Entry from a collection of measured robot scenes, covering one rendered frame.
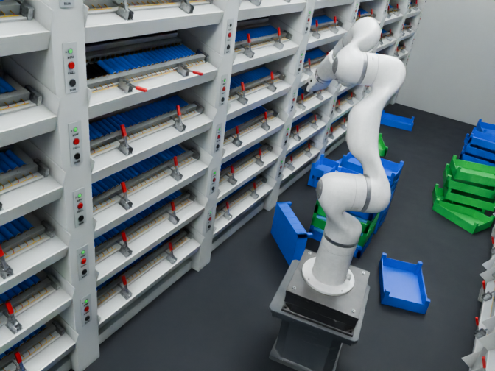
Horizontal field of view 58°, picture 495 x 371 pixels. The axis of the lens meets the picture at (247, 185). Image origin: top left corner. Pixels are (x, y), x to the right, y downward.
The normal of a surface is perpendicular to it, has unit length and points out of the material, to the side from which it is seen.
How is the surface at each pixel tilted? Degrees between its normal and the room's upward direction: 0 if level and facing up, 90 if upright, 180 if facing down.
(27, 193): 18
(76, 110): 90
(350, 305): 3
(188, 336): 0
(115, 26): 108
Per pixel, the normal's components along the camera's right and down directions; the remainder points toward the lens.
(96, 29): 0.77, 0.60
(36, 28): 0.39, -0.71
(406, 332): 0.13, -0.86
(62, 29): 0.85, 0.35
